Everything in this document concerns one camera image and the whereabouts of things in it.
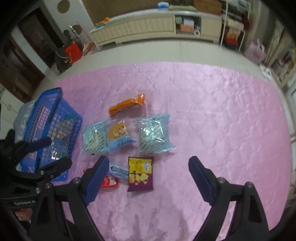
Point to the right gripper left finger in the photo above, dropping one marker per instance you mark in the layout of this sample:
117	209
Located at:
61	212

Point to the blue cake packet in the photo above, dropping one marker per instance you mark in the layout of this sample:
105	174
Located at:
118	135

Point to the pink quilted table cover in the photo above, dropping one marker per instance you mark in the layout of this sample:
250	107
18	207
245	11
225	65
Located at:
233	122

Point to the grey blue embroidered cloth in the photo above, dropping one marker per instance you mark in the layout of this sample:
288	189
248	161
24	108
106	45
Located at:
20	123

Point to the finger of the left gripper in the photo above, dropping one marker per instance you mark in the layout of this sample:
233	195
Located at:
38	144
56	170

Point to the blue purple bar packet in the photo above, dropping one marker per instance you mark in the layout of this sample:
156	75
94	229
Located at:
118	171

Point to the blue plastic basket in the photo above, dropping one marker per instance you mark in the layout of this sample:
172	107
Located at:
51	116

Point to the left hand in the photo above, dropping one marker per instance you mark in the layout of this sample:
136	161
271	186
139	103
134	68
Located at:
24	214

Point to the pink shopping bag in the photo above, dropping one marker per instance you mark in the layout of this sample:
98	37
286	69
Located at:
255	52

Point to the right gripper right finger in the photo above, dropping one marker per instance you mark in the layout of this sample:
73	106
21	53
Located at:
248	221

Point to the purple yellow chips bag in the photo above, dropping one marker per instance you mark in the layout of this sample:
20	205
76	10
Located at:
140	174

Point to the brown cardboard box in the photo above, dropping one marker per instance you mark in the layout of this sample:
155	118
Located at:
208	6

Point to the white metal shelf rack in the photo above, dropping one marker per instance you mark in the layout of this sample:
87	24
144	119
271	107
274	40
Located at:
235	23

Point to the light blue snack bag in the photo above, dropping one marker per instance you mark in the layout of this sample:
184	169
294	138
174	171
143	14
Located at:
153	134
94	138

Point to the red bag on floor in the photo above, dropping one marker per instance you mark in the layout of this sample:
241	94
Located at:
73	53

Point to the cream TV cabinet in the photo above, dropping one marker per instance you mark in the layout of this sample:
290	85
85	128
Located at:
158	24

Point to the black bag on floor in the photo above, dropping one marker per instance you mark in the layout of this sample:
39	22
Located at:
62	60

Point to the tissue pack on cabinet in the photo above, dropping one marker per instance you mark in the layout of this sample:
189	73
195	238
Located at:
162	5

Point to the plate of oranges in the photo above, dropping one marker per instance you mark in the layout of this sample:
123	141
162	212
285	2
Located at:
103	21

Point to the red snack packet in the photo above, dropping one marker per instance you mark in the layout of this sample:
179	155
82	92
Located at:
108	181

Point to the orange wafer bar packet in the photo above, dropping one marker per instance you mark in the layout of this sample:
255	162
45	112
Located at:
127	104

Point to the white slippers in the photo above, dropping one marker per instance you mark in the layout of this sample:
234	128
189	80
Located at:
266	72

